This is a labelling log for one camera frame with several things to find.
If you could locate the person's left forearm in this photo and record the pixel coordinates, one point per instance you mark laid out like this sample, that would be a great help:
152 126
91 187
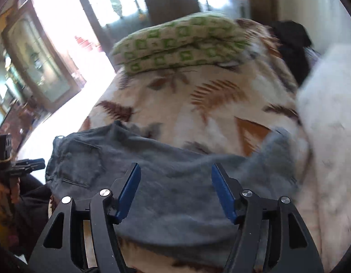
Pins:
2 221

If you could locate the framed glass panel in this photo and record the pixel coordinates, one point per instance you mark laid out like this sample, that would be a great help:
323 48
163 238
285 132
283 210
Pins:
39 59

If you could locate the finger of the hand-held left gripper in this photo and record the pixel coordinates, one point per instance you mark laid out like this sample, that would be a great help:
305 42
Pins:
31 165

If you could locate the lilac patterned cloth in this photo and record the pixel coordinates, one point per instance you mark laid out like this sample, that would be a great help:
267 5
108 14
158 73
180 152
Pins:
313 54

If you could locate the white fluffy blanket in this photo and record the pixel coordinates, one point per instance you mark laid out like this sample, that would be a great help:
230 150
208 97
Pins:
329 125

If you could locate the person's dark clothing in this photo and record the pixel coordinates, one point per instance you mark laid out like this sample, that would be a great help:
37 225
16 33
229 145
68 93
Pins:
33 207

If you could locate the leaf print blanket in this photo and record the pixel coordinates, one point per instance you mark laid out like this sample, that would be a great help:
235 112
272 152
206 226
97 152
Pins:
175 108

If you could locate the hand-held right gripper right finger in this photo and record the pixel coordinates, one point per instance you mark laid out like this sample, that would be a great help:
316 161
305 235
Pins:
222 190

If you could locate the green patterned pillow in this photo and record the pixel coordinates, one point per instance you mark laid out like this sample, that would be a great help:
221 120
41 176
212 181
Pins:
175 44

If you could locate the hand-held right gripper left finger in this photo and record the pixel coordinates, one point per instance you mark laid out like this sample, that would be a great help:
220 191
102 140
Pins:
129 189

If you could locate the grey denim pants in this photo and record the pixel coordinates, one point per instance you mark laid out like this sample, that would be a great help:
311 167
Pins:
169 182

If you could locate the person's left hand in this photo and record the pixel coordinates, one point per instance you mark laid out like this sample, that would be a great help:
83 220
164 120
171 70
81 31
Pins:
15 192

